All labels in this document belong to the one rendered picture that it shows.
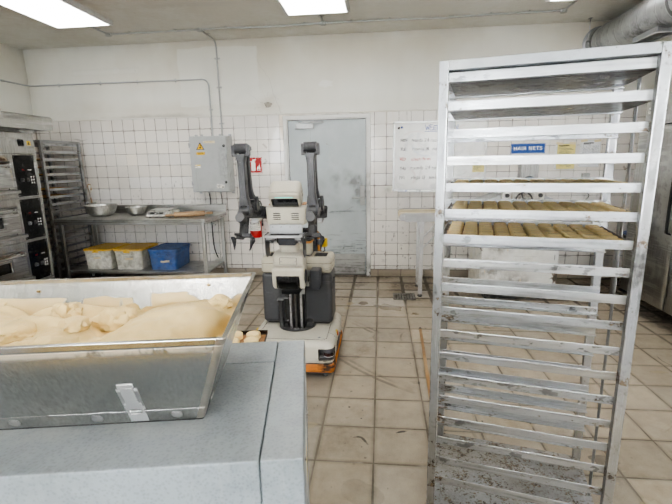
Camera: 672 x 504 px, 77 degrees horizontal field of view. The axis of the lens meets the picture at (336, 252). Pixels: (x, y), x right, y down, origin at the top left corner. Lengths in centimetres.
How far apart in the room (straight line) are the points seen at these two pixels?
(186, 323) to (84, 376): 14
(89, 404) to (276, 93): 527
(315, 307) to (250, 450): 276
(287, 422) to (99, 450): 22
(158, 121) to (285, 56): 186
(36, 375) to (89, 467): 12
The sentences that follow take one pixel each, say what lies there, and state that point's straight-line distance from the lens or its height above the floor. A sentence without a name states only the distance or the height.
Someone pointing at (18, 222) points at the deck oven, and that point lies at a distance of 530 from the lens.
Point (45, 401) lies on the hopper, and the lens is 65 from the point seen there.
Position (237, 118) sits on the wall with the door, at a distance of 582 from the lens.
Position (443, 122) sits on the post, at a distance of 152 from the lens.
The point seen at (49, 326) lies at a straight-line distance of 72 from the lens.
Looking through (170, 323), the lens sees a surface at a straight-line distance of 65.
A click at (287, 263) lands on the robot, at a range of 295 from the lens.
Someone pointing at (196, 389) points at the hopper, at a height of 124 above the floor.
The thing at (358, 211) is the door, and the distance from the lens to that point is 557.
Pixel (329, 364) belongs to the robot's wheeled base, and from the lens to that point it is 308.
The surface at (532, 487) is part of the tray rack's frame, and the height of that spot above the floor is 15.
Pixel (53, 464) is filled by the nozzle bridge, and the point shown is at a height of 118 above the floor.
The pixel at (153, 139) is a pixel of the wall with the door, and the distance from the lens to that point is 626.
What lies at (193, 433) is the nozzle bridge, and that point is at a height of 118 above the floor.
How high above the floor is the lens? 151
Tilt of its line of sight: 12 degrees down
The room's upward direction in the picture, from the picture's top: 1 degrees counter-clockwise
